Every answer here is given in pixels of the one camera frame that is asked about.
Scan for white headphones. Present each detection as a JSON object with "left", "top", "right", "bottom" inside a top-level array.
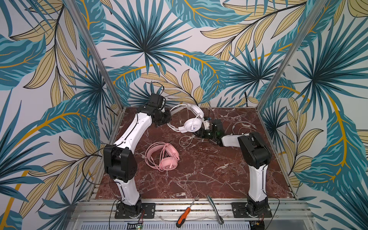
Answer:
[{"left": 167, "top": 103, "right": 205, "bottom": 134}]

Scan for pink cat-ear headphones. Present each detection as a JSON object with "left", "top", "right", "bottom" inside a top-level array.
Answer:
[{"left": 144, "top": 142, "right": 180, "bottom": 172}]

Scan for white headphone cable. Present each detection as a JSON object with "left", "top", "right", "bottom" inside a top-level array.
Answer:
[{"left": 179, "top": 120, "right": 259, "bottom": 150}]

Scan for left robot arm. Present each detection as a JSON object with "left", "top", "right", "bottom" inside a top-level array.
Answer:
[{"left": 103, "top": 94, "right": 171, "bottom": 218}]

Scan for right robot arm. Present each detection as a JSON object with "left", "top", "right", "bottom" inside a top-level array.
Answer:
[{"left": 194, "top": 119, "right": 272, "bottom": 218}]

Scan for metal pliers tool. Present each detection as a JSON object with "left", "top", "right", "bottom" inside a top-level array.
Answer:
[{"left": 206, "top": 195, "right": 224, "bottom": 225}]

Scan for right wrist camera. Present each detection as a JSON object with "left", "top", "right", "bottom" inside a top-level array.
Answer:
[{"left": 203, "top": 118, "right": 210, "bottom": 130}]

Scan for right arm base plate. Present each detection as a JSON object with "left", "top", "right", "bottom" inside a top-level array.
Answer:
[{"left": 231, "top": 202, "right": 272, "bottom": 218}]

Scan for orange handle screwdriver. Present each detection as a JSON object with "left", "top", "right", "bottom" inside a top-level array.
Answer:
[{"left": 175, "top": 193, "right": 200, "bottom": 228}]

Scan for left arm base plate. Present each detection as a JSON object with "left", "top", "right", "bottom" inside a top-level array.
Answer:
[{"left": 115, "top": 202, "right": 156, "bottom": 219}]

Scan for aluminium frame rail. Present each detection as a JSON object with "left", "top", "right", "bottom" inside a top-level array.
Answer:
[{"left": 66, "top": 197, "right": 317, "bottom": 222}]

